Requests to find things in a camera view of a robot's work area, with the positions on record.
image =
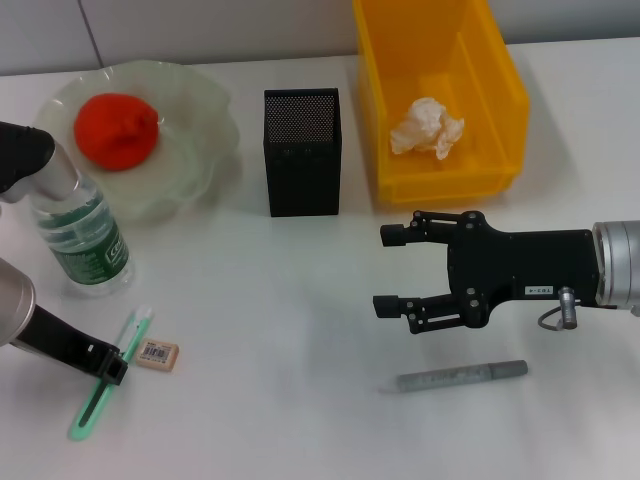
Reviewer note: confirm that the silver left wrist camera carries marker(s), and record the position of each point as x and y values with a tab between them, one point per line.
30	155

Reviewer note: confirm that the grey marker pen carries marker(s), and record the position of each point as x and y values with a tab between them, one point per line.
465	376

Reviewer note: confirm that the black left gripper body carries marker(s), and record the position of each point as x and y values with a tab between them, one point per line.
65	342

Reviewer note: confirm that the clear water bottle green label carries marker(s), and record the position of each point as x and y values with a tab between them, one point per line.
85	245

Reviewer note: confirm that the red round fruit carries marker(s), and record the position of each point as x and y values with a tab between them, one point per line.
115	132

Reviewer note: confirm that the pale green glass fruit plate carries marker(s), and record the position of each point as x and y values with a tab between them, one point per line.
195	125

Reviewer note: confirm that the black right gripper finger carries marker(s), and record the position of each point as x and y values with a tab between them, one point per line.
425	312
415	230

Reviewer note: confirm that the beige eraser with barcode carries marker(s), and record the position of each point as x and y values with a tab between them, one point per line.
159	355

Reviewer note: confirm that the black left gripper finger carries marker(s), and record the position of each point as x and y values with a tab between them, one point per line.
115	369

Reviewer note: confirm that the yellow plastic storage bin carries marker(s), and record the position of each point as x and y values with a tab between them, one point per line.
405	60

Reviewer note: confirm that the green utility knife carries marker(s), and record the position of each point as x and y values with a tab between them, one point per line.
135	335

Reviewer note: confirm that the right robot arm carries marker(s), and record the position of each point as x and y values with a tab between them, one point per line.
620	267

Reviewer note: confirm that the white paper ball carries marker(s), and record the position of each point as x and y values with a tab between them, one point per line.
425	127

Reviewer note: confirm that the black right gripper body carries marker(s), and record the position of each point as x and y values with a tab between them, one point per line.
525	265

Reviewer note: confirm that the black mesh pen holder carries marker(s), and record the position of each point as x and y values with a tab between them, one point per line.
302	170

